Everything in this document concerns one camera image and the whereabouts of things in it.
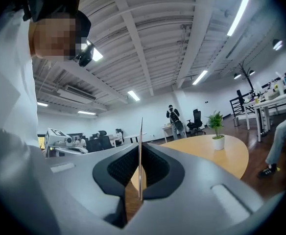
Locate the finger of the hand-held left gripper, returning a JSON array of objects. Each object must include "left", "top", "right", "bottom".
[{"left": 50, "top": 146, "right": 81, "bottom": 155}]

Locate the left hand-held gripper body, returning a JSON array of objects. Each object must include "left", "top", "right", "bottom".
[{"left": 44, "top": 128, "right": 73, "bottom": 156}]

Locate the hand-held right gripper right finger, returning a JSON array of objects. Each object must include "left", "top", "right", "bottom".
[{"left": 127, "top": 142, "right": 266, "bottom": 235}]

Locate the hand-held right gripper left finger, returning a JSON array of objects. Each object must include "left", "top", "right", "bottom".
[{"left": 46, "top": 142, "right": 141, "bottom": 235}]

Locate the white table card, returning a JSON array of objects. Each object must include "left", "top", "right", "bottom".
[{"left": 138, "top": 117, "right": 144, "bottom": 202}]

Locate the black office chair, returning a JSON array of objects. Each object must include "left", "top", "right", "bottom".
[
  {"left": 186, "top": 109, "right": 206, "bottom": 135},
  {"left": 97, "top": 130, "right": 115, "bottom": 150},
  {"left": 86, "top": 138, "right": 102, "bottom": 153}
]

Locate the ceiling air conditioner unit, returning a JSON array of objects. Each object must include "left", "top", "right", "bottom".
[{"left": 57, "top": 84, "right": 97, "bottom": 104}]

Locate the round wooden table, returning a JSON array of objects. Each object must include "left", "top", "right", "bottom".
[{"left": 130, "top": 134, "right": 250, "bottom": 191}]

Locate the white round table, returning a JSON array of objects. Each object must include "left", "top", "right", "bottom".
[{"left": 123, "top": 132, "right": 147, "bottom": 144}]

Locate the person's white shirt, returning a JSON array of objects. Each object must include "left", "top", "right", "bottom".
[{"left": 0, "top": 8, "right": 40, "bottom": 148}]

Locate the small white desk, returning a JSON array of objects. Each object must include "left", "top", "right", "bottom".
[{"left": 162, "top": 124, "right": 187, "bottom": 143}]

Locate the green plant in white pot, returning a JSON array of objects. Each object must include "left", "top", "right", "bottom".
[{"left": 206, "top": 110, "right": 226, "bottom": 151}]

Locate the person's head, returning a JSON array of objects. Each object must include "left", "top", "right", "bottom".
[{"left": 28, "top": 10, "right": 85, "bottom": 62}]

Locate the black stair railing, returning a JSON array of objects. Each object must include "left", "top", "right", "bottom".
[{"left": 229, "top": 89, "right": 247, "bottom": 116}]

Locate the white long desk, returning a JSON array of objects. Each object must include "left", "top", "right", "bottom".
[{"left": 242, "top": 92, "right": 286, "bottom": 142}]

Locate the black coat tree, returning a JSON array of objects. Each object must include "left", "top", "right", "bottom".
[{"left": 231, "top": 59, "right": 256, "bottom": 94}]

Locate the black chest-worn box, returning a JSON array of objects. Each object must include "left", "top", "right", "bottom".
[{"left": 22, "top": 0, "right": 85, "bottom": 23}]

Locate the black head-worn camera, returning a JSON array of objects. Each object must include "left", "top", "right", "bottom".
[{"left": 74, "top": 10, "right": 95, "bottom": 68}]

